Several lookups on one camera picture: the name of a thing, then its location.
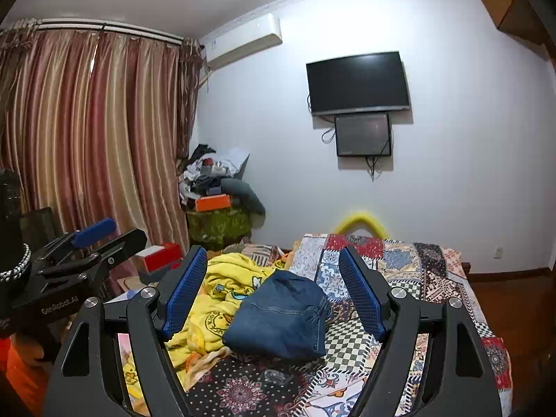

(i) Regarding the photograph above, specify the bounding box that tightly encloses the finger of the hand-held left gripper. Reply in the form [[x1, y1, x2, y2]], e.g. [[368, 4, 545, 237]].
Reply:
[[33, 218, 117, 267], [36, 228, 149, 279]]

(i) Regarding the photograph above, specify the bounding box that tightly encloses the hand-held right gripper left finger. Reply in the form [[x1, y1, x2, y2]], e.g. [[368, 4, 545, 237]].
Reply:
[[41, 245, 209, 417]]

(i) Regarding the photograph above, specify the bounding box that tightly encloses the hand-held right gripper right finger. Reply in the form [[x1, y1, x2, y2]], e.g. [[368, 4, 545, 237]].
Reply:
[[339, 245, 505, 417]]

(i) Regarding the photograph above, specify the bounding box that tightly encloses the blue denim jacket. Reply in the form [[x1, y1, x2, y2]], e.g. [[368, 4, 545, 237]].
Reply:
[[221, 269, 335, 361]]

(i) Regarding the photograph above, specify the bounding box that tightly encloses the person's left forearm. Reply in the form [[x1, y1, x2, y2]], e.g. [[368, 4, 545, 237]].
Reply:
[[0, 169, 32, 319]]

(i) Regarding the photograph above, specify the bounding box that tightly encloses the pile of clothes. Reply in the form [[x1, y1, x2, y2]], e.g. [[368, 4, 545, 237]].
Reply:
[[178, 142, 251, 210]]

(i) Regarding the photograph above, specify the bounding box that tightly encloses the red and white box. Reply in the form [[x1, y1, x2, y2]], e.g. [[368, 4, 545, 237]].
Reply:
[[132, 242, 183, 286]]

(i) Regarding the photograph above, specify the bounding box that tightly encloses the yellow cartoon print blanket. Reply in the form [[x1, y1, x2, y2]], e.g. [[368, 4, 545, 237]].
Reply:
[[117, 250, 301, 401]]

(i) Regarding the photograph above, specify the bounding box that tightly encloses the dark chair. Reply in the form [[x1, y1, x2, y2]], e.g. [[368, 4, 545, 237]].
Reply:
[[19, 206, 62, 249]]

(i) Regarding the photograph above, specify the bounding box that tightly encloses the patchwork printed bedspread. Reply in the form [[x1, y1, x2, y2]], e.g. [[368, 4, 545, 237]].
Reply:
[[174, 232, 514, 417]]

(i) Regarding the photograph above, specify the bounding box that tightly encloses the green cloth-covered table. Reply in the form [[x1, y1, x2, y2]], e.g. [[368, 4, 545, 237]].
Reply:
[[185, 206, 254, 251]]

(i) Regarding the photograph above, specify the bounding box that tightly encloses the yellow foam tube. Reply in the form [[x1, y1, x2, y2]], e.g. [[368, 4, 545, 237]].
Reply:
[[332, 210, 387, 238]]

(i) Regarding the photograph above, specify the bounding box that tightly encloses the orange cloth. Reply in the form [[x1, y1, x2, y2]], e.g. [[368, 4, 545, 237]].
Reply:
[[0, 334, 49, 415]]

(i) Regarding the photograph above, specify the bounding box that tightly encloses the orange box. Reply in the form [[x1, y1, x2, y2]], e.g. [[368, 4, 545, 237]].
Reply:
[[195, 194, 232, 213]]

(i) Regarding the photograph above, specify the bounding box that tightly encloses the striped pink curtain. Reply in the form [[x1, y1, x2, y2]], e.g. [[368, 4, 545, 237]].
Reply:
[[0, 19, 107, 270], [89, 30, 206, 270]]

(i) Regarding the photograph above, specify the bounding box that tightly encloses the small black monitor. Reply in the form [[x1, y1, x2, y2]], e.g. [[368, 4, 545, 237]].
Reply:
[[334, 113, 393, 158]]

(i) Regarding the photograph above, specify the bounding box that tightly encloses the white air conditioner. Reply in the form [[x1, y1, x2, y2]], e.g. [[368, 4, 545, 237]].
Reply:
[[200, 13, 283, 71]]

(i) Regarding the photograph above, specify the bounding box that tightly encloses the wooden wardrobe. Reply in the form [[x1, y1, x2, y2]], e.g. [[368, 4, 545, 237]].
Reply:
[[475, 0, 556, 60]]

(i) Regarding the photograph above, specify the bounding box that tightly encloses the white beaded bracelet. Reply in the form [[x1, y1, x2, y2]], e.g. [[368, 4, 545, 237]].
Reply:
[[0, 243, 32, 281]]

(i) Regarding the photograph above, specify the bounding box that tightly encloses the white curtain rail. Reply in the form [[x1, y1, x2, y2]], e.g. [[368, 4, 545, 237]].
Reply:
[[37, 18, 185, 45]]

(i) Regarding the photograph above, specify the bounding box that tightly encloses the black wall television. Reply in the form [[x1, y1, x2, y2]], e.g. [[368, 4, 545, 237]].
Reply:
[[306, 51, 412, 117]]

